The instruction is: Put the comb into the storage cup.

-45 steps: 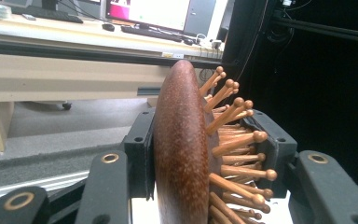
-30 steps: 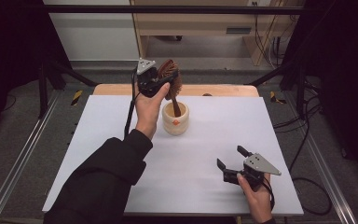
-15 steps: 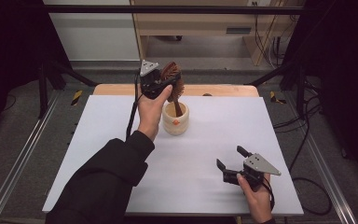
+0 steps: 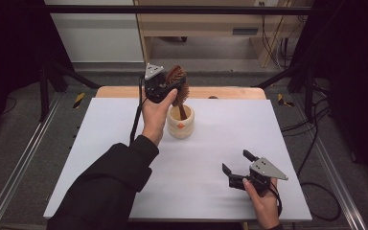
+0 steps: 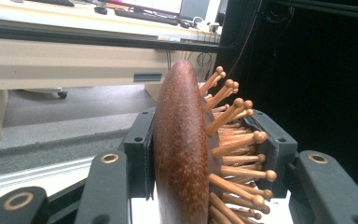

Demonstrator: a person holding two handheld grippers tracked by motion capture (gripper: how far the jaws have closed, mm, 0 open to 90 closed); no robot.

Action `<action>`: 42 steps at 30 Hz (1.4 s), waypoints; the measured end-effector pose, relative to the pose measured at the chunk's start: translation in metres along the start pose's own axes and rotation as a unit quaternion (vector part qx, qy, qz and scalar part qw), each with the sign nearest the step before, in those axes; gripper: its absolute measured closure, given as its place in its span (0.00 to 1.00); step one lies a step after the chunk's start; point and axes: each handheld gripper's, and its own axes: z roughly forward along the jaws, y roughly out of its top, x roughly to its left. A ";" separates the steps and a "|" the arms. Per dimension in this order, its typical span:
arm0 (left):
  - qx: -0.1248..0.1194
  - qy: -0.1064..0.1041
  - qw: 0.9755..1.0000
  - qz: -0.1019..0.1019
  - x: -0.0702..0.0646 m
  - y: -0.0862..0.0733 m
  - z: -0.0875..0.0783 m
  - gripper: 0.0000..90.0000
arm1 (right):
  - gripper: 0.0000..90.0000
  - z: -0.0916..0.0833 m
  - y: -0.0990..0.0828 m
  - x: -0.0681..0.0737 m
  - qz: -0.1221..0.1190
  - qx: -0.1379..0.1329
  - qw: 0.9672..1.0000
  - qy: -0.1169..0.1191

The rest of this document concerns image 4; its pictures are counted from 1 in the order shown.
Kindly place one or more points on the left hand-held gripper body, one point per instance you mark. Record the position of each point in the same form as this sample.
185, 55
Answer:
155, 86

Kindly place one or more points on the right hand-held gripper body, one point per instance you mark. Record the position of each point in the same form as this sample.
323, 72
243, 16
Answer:
263, 174

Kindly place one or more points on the brown wooden hairbrush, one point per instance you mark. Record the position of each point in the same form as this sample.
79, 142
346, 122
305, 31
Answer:
181, 96

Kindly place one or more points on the cream cup with orange mark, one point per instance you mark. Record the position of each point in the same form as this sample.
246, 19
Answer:
180, 129

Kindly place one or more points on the person's left hand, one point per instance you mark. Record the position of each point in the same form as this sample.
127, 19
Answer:
155, 116

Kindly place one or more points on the person's right hand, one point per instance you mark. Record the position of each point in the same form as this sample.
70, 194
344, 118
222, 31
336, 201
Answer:
263, 207

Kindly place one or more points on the white table board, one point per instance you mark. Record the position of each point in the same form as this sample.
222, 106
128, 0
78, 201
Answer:
211, 153

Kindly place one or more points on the wooden board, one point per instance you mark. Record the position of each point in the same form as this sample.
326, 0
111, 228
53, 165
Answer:
230, 92

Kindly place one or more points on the yellow black floor tape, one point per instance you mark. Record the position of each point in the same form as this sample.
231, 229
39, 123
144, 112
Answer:
79, 100
282, 100

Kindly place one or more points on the light wooden desk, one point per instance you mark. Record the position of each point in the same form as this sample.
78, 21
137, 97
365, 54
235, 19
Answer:
204, 24

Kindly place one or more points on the person's dark clothing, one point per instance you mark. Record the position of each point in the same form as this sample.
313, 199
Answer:
188, 226

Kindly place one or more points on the white cabinet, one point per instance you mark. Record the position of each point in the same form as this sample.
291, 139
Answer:
99, 35

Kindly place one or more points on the black metal stand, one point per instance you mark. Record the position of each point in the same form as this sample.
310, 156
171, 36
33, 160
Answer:
308, 92
44, 96

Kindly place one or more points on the black curtain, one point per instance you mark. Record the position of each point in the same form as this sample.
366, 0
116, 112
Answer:
9, 48
357, 80

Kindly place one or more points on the aluminium floor rail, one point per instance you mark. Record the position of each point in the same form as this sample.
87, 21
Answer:
338, 182
19, 166

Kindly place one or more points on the black horizontal frame bar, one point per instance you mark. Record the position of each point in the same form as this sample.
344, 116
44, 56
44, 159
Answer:
108, 9

